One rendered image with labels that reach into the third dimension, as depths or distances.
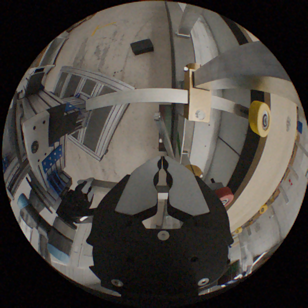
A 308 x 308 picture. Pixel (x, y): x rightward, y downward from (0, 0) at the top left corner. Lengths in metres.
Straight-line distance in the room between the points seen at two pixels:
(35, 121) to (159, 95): 0.29
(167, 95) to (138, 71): 0.92
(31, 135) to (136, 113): 0.98
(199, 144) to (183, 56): 0.39
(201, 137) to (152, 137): 0.72
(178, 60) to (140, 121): 0.84
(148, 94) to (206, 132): 0.34
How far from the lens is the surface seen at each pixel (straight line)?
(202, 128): 0.47
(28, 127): 0.26
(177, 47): 0.41
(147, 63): 1.13
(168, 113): 0.34
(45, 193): 0.71
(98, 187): 0.35
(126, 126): 1.13
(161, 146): 0.37
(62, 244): 0.32
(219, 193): 0.30
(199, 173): 0.25
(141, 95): 0.22
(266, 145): 0.31
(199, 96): 0.22
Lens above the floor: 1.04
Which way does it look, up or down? 60 degrees down
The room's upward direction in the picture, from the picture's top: 175 degrees counter-clockwise
